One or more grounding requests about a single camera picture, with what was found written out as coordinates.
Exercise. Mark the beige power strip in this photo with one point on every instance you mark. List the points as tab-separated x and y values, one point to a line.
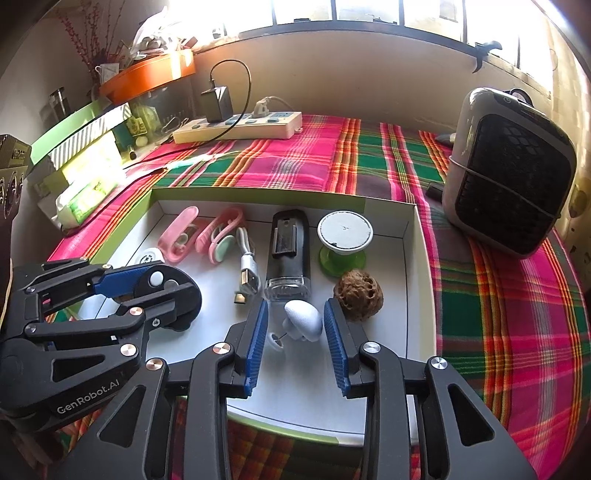
277	125

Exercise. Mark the black window hook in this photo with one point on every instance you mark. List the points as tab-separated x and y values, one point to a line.
482	50

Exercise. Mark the brown walnut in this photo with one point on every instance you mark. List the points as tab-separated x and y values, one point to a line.
359	294

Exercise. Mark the pink clip with green pad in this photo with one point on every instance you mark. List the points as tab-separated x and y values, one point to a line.
218	236

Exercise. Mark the green white cardboard box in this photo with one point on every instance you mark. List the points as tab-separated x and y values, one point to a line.
296	392

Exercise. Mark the black clear lighter device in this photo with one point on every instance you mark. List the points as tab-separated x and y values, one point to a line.
288	269

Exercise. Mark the black charger adapter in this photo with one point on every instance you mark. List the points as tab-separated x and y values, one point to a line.
216	104

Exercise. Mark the white mushroom knob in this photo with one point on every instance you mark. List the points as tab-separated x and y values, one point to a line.
303	322

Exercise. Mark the red berry branches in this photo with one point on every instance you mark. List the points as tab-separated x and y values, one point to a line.
91	27

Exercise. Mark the white plug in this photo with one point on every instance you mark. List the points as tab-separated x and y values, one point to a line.
262	108

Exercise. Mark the black disc with magnets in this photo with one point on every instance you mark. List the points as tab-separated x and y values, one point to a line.
171	295

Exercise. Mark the green white spool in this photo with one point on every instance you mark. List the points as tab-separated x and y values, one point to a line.
344	235

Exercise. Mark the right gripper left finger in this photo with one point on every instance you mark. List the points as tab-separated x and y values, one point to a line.
132	437

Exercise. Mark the plaid pink green cloth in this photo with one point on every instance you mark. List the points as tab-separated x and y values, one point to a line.
517	330

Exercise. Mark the green white striped box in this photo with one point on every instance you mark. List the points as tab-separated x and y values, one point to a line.
71	135

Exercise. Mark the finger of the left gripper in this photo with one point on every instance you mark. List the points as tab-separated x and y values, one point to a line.
128	324
71	281

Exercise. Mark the yellow green box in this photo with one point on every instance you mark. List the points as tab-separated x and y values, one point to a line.
70	163

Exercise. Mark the white round cap jar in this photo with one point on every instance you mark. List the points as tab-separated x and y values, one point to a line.
149	255

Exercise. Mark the orange tray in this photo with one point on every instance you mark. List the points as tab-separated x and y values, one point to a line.
148	75

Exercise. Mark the small grey black heater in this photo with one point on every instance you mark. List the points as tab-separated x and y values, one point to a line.
511	170

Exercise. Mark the green tissue pack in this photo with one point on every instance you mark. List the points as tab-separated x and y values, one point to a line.
79	200

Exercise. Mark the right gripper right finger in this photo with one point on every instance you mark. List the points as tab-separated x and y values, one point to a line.
459	436

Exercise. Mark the pink clip plain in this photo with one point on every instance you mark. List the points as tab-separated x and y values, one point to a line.
176	240

